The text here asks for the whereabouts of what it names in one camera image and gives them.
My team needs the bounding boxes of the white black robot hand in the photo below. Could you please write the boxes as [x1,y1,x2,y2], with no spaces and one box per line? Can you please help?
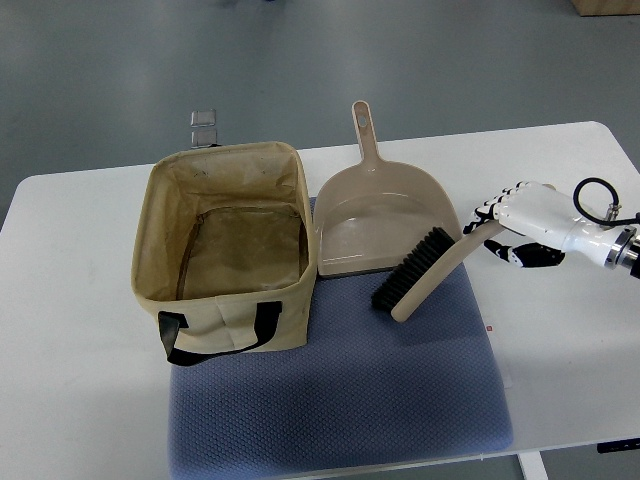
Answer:
[463,177,639,269]

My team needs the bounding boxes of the pink hand broom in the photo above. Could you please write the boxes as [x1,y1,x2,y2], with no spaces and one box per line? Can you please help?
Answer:
[371,221,504,323]

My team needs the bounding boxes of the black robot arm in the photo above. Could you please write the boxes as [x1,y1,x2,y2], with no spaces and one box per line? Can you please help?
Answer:
[619,227,640,279]

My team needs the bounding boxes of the yellow fabric bag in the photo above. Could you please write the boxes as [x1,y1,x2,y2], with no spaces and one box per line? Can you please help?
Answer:
[131,142,317,366]

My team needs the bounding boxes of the pink dustpan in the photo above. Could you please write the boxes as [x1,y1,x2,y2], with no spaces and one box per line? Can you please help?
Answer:
[313,101,462,277]

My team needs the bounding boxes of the cardboard box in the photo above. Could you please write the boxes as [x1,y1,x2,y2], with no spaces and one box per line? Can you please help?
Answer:
[571,0,640,17]

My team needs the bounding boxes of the blue textured mat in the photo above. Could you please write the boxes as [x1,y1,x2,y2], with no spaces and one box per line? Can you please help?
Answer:
[167,197,516,478]

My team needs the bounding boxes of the black table controller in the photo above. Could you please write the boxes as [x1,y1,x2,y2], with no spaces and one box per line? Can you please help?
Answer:
[596,438,640,454]

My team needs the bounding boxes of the white table leg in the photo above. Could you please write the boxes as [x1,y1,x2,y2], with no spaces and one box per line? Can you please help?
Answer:
[517,451,549,480]

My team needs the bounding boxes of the metal floor plates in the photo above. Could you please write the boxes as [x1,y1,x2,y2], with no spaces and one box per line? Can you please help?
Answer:
[190,109,218,149]

